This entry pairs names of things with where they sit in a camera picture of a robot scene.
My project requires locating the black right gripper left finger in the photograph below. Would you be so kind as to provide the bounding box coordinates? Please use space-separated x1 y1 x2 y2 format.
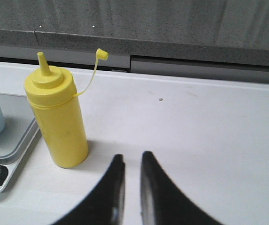
54 154 125 225

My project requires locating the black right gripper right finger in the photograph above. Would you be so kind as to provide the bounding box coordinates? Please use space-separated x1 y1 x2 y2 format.
140 151 220 225

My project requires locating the yellow squeeze bottle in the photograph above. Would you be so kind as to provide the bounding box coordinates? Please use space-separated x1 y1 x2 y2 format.
23 48 109 169

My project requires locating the silver digital kitchen scale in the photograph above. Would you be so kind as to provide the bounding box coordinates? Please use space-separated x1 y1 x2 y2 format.
0 93 39 193

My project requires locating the dark grey granite counter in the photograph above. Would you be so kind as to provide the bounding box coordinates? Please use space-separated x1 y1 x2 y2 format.
0 0 269 85

